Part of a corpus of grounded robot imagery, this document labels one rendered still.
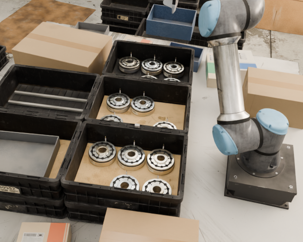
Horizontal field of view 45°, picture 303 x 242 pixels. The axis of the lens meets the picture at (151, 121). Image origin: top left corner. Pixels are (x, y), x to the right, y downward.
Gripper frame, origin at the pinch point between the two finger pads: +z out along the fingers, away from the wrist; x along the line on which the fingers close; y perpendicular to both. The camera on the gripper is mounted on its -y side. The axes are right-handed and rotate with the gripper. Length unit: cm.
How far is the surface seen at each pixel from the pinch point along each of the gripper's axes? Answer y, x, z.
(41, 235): 20, 97, 48
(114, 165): 5, 68, 39
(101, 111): 20, 41, 35
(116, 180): 1, 76, 37
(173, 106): -9.3, 28.2, 33.1
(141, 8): 53, -152, 54
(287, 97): -58, 9, 28
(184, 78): -10.1, 6.1, 30.2
